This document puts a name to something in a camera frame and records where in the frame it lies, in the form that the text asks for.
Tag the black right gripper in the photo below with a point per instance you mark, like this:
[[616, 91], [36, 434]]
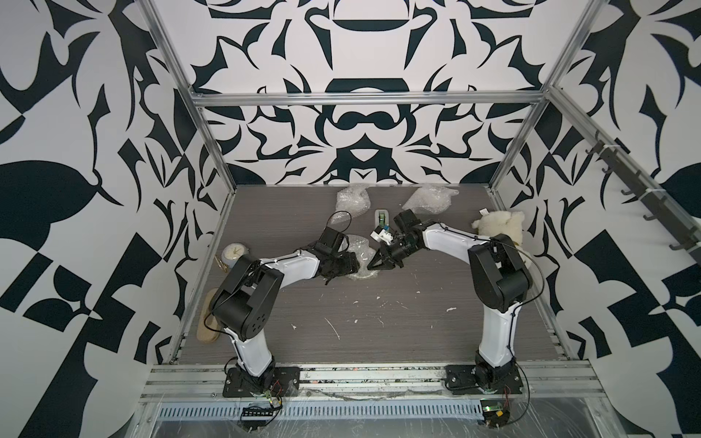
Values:
[[384, 262]]

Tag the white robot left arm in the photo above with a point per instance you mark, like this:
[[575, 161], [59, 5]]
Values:
[[244, 302]]

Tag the white teddy bear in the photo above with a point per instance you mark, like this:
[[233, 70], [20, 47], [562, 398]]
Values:
[[495, 223]]

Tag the black wall hook rail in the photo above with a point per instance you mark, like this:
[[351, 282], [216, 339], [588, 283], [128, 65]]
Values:
[[640, 186]]

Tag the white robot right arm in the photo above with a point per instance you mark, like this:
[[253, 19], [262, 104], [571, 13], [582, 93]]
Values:
[[500, 276]]

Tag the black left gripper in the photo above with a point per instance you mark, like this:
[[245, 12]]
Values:
[[350, 263]]

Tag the bubble wrap sheet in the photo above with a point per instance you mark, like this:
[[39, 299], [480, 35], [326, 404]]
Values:
[[360, 246], [351, 201], [430, 200]]

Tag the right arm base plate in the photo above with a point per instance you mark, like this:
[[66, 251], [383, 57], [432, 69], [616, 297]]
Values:
[[482, 378]]

